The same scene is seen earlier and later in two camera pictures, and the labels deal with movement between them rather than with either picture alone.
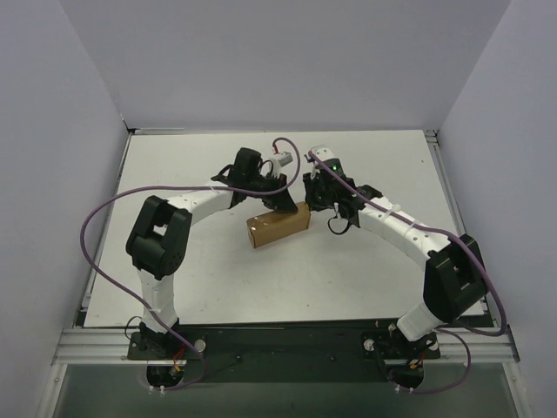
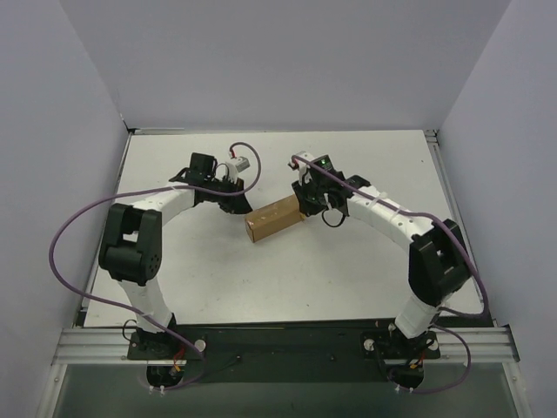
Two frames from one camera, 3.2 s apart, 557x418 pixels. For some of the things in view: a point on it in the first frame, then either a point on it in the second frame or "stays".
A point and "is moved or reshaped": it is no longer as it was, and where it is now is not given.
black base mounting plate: (282, 353) stays
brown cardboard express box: (265, 228) is moved or reshaped
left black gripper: (273, 192) to (231, 198)
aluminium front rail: (493, 345) stays
